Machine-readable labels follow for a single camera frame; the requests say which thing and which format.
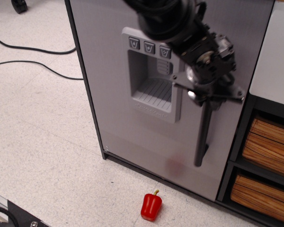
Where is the black caster wheel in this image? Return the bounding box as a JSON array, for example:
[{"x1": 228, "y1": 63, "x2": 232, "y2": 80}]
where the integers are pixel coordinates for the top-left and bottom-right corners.
[{"x1": 11, "y1": 0, "x2": 28, "y2": 14}]

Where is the lower woven storage basket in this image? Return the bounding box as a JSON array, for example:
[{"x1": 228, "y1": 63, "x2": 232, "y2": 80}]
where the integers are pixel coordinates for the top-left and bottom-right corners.
[{"x1": 231, "y1": 175, "x2": 284, "y2": 222}]

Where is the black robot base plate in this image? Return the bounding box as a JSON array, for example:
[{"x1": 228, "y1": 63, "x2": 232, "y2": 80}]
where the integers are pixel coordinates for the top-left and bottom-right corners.
[{"x1": 7, "y1": 200, "x2": 49, "y2": 227}]

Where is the red bell pepper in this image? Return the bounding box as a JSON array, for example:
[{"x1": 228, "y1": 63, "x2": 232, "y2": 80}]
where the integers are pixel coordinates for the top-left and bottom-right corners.
[{"x1": 141, "y1": 190, "x2": 162, "y2": 221}]

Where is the dark fridge cabinet body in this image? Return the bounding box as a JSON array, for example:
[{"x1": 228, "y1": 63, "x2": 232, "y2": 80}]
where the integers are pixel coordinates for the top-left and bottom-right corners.
[{"x1": 64, "y1": 0, "x2": 218, "y2": 204}]

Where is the dark grey shelf unit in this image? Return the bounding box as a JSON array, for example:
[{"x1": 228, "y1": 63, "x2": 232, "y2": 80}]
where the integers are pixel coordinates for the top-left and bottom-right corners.
[{"x1": 216, "y1": 95, "x2": 284, "y2": 227}]

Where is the woven storage basket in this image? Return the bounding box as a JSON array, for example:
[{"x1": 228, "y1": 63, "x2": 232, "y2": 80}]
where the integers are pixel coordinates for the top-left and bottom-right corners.
[
  {"x1": 231, "y1": 175, "x2": 284, "y2": 222},
  {"x1": 242, "y1": 117, "x2": 284, "y2": 176}
]

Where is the white countertop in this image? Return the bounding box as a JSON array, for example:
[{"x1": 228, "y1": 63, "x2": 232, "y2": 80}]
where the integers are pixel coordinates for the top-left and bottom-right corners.
[{"x1": 249, "y1": 0, "x2": 284, "y2": 104}]

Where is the grey toy fridge door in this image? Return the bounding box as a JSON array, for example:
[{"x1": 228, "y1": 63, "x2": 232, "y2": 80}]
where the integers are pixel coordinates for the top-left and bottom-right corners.
[{"x1": 65, "y1": 0, "x2": 274, "y2": 201}]

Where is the black bar door handle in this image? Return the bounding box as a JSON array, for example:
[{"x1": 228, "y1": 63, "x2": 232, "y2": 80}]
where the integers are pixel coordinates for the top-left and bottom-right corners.
[{"x1": 194, "y1": 100, "x2": 212, "y2": 167}]

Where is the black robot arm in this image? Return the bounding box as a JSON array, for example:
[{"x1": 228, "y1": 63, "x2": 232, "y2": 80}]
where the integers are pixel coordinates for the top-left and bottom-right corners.
[{"x1": 126, "y1": 0, "x2": 245, "y2": 109}]

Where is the upper black floor cable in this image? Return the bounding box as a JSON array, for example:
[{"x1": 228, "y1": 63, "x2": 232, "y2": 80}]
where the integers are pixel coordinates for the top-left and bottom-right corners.
[{"x1": 0, "y1": 35, "x2": 77, "y2": 55}]

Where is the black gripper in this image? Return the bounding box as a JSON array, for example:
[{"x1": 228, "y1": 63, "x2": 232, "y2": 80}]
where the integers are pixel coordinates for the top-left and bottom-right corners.
[{"x1": 171, "y1": 68, "x2": 246, "y2": 111}]

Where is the grey water dispenser panel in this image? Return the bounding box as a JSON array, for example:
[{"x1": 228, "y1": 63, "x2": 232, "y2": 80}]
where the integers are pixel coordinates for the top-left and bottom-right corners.
[{"x1": 122, "y1": 27, "x2": 185, "y2": 123}]

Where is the upper woven storage basket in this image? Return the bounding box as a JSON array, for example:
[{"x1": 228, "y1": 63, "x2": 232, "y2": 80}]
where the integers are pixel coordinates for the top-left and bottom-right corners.
[{"x1": 242, "y1": 117, "x2": 284, "y2": 176}]

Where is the lower black floor cable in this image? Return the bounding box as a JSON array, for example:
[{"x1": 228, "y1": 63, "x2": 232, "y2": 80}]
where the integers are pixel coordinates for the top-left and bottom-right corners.
[{"x1": 0, "y1": 60, "x2": 84, "y2": 80}]

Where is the black cable on base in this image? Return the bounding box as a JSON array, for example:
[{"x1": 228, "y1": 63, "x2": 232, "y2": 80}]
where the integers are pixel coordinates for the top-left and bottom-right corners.
[{"x1": 0, "y1": 204, "x2": 16, "y2": 227}]

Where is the black floor cable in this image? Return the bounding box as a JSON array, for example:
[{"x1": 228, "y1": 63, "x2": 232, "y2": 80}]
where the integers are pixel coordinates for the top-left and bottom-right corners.
[
  {"x1": 0, "y1": 35, "x2": 77, "y2": 55},
  {"x1": 0, "y1": 60, "x2": 84, "y2": 80}
]

